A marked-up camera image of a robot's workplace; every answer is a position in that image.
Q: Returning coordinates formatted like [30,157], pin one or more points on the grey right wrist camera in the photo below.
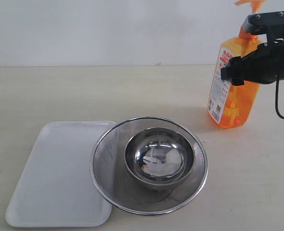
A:
[263,23]

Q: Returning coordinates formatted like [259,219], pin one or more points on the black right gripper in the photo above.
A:
[264,69]

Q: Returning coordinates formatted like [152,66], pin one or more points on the white rectangular plastic tray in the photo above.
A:
[55,189]

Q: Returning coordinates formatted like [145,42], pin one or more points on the orange dish soap pump bottle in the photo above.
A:
[229,106]

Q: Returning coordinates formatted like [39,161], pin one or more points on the small stainless steel bowl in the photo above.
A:
[159,158]

